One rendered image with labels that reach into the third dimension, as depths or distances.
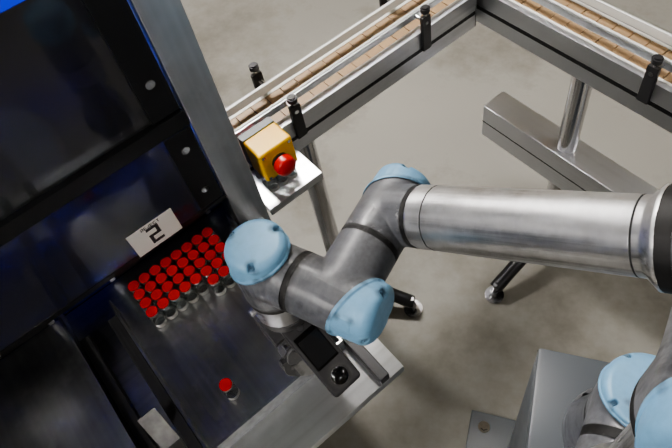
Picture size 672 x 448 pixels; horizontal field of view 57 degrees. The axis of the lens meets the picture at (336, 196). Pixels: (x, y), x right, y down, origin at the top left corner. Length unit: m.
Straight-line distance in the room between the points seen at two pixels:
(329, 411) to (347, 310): 0.37
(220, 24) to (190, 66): 2.24
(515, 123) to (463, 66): 0.99
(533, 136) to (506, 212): 1.09
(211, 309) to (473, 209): 0.61
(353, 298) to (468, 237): 0.14
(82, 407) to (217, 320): 0.25
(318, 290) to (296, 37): 2.34
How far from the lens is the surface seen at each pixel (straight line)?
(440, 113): 2.52
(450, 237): 0.67
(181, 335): 1.13
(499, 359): 1.98
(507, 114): 1.77
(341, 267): 0.68
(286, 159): 1.10
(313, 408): 1.02
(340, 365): 0.85
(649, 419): 0.49
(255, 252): 0.69
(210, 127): 1.00
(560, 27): 1.43
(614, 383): 0.90
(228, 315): 1.11
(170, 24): 0.88
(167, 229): 1.09
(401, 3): 1.47
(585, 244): 0.60
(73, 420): 1.15
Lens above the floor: 1.84
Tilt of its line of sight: 53 degrees down
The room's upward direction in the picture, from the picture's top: 14 degrees counter-clockwise
